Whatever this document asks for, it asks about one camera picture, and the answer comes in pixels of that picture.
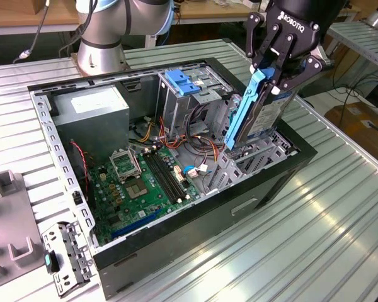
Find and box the blue expansion slot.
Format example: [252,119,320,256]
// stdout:
[110,207,163,240]

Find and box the metal socket cover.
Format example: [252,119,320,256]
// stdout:
[109,149,142,183]

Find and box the cable with metal plug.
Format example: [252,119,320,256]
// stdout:
[12,0,50,64]

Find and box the metal slat side table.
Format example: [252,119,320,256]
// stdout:
[326,20,378,92]

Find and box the CPU socket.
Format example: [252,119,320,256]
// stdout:
[124,177,149,201]

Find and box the cardboard box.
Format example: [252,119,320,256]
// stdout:
[324,102,378,164]

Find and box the blue plastic drive latch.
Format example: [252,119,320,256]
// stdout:
[165,69,202,97]

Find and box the grey metal card bracket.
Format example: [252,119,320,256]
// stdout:
[41,220,95,298]

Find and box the black teal latch clip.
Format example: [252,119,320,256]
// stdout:
[43,250,60,273]

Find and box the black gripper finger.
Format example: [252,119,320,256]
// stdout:
[245,12,283,69]
[270,36,324,96]

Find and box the grey parts rack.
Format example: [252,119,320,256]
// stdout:
[0,169,48,292]

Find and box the grey metal disk bay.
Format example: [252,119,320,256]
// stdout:
[207,92,299,193]

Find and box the grey metal drive cage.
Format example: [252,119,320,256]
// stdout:
[156,64,234,139]

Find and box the green motherboard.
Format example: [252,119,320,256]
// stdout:
[88,146,202,245]

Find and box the grey power supply unit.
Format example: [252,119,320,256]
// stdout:
[52,84,130,163]

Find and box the multicolour power wire bundle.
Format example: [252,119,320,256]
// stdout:
[129,116,231,164]

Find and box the hard disk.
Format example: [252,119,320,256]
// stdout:
[224,67,299,151]

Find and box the black open PC case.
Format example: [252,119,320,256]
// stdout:
[27,57,318,301]

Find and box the black RAM slot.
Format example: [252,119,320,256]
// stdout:
[143,152,181,204]
[151,150,190,199]

